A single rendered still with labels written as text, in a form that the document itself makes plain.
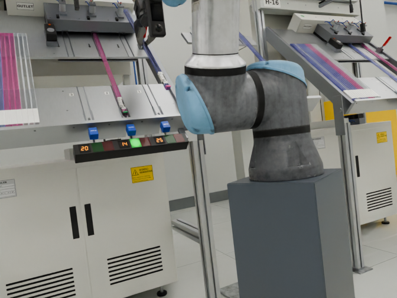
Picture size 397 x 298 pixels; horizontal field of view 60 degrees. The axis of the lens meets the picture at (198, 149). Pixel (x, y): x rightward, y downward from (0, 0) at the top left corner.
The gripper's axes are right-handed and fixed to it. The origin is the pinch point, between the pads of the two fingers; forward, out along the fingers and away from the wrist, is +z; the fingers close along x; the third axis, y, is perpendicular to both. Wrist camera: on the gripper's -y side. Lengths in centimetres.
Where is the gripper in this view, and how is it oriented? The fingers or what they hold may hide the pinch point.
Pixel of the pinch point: (143, 44)
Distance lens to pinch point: 123.5
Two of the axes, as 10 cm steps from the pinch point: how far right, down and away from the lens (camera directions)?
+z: -3.2, 5.0, 8.1
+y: -3.1, -8.6, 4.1
